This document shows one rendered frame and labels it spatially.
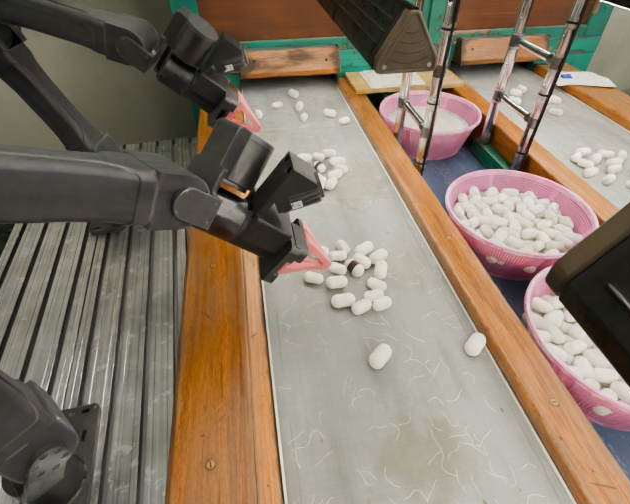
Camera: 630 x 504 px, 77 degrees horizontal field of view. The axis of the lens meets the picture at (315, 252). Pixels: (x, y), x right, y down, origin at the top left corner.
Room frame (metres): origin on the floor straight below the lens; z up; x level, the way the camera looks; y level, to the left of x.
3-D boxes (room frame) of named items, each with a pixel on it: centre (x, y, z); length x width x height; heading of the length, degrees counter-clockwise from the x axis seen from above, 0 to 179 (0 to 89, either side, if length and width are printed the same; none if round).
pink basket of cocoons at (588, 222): (0.60, -0.38, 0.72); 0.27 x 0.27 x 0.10
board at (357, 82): (1.25, -0.27, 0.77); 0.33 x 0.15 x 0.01; 100
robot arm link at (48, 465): (0.17, 0.31, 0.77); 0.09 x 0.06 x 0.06; 49
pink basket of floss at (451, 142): (1.03, -0.31, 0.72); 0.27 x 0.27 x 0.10
